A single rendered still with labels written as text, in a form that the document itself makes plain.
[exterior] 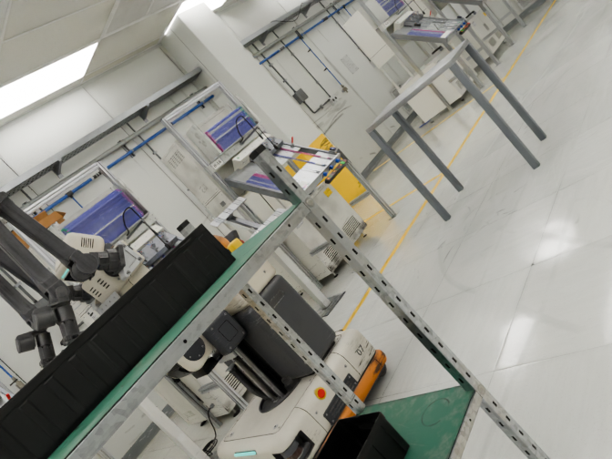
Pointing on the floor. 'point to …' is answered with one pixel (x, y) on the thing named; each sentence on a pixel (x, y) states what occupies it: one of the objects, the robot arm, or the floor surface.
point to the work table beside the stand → (476, 101)
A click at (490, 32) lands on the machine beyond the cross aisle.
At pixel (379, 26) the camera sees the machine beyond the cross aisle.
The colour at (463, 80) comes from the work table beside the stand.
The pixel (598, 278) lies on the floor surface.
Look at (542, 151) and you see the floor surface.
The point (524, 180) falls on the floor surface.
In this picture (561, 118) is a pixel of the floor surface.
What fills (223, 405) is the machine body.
